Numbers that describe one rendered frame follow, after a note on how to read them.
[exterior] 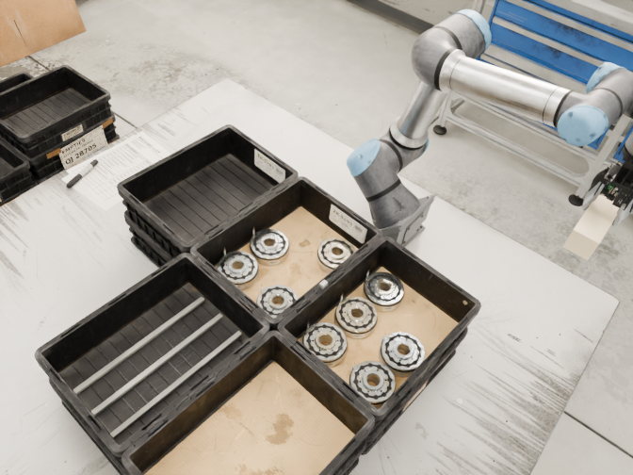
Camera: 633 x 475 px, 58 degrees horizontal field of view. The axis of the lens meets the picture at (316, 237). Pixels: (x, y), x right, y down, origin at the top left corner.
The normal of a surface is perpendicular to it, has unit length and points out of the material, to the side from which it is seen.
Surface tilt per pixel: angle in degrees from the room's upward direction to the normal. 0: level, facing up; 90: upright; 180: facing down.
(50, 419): 0
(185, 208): 0
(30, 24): 73
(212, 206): 0
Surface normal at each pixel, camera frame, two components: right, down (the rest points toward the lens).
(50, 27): 0.75, 0.30
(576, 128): -0.71, 0.54
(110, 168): 0.08, -0.66
